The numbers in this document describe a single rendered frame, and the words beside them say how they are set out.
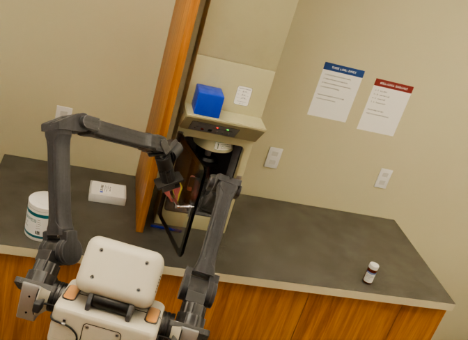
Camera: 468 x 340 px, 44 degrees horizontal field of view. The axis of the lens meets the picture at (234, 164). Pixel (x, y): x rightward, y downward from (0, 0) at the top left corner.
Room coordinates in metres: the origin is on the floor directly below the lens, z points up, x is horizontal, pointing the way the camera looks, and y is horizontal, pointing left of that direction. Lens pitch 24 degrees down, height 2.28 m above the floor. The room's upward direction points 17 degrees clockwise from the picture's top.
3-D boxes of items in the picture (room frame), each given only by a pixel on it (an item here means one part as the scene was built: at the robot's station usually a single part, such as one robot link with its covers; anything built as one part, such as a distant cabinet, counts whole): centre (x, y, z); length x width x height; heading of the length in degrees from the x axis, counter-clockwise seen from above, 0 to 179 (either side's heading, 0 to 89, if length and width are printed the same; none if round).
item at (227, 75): (2.32, 0.14, 1.32); 0.32 x 0.25 x 0.77; 106
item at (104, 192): (2.24, 0.50, 0.96); 0.16 x 0.12 x 0.04; 107
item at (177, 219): (2.01, 0.17, 1.19); 0.30 x 0.01 x 0.40; 30
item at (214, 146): (2.30, 0.11, 1.34); 0.18 x 0.18 x 0.05
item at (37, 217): (1.85, 0.63, 1.01); 0.13 x 0.13 x 0.15
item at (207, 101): (2.12, 0.17, 1.55); 0.10 x 0.10 x 0.09; 16
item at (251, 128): (2.14, 0.09, 1.46); 0.32 x 0.11 x 0.10; 106
